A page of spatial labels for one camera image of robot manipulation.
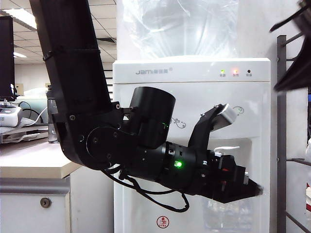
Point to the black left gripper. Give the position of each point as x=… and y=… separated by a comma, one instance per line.
x=218, y=177

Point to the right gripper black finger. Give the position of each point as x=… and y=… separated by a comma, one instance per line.
x=298, y=72

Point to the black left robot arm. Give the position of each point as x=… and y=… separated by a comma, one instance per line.
x=73, y=72

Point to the white water dispenser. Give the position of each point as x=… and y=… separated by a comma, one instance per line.
x=189, y=72

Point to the bagged clear water jug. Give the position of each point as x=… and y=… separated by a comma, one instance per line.
x=179, y=31

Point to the white desk with drawer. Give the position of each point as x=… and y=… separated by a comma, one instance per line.
x=31, y=218

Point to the grey desk tray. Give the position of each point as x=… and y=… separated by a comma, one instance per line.
x=19, y=137

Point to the dark metal rack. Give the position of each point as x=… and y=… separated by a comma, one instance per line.
x=281, y=121

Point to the white plastic bottle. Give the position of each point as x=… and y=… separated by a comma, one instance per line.
x=308, y=153

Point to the round metal drawer lock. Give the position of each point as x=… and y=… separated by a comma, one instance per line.
x=46, y=202

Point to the ceiling air vent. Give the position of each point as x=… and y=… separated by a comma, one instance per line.
x=107, y=40

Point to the grey bottle dark lid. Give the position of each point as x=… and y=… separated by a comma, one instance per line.
x=51, y=121

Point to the white desktop device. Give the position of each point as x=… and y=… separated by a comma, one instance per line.
x=9, y=116

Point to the small ceiling light panel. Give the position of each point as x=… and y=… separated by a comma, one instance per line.
x=19, y=55

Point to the black computer monitor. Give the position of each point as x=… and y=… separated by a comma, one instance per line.
x=6, y=60

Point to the long ceiling light panel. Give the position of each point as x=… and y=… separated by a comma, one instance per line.
x=19, y=19

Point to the black right camera bracket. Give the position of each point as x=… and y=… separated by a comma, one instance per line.
x=303, y=20

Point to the black camera bracket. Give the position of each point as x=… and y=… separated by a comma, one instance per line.
x=199, y=133
x=303, y=20

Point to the black left camera bracket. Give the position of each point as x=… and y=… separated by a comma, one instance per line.
x=199, y=133

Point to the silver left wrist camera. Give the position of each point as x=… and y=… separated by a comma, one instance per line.
x=227, y=117

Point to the black wall rack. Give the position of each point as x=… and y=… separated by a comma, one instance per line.
x=109, y=77

